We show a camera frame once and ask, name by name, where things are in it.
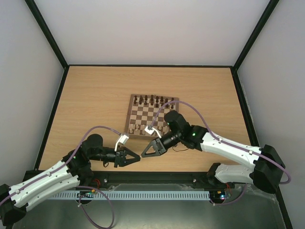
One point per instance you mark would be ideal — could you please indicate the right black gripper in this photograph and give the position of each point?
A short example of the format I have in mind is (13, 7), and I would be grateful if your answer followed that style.
(160, 145)

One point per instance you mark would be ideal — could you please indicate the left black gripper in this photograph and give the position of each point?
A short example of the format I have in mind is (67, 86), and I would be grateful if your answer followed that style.
(121, 157)

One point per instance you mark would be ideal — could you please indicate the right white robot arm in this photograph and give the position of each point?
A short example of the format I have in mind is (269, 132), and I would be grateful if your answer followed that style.
(260, 166)

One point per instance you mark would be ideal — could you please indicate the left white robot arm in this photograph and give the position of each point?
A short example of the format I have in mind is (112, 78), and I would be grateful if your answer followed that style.
(72, 171)

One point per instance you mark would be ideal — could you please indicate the wooden chess board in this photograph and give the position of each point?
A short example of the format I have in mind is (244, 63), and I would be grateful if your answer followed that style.
(147, 114)

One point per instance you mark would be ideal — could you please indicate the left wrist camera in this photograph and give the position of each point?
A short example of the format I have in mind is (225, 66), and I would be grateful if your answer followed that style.
(122, 139)

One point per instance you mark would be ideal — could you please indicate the white slotted cable duct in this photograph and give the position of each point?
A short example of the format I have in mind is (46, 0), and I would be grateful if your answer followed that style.
(133, 195)

